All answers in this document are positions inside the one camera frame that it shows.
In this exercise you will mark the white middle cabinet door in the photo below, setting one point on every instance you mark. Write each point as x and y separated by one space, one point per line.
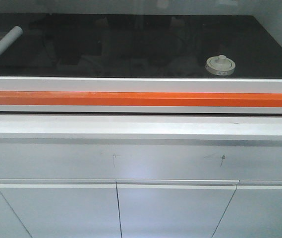
172 211

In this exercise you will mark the white left cabinet door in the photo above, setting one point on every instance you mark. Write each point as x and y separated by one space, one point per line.
65 210

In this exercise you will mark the white cabinet door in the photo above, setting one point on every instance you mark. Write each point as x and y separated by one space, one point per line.
255 211
172 211
65 210

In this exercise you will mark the glass jar with white lid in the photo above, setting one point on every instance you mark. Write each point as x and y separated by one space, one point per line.
220 65

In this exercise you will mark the white right cabinet door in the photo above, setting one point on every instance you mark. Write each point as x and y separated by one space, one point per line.
255 211

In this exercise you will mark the rolled white paper sheet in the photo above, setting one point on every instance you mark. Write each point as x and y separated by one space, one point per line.
8 39

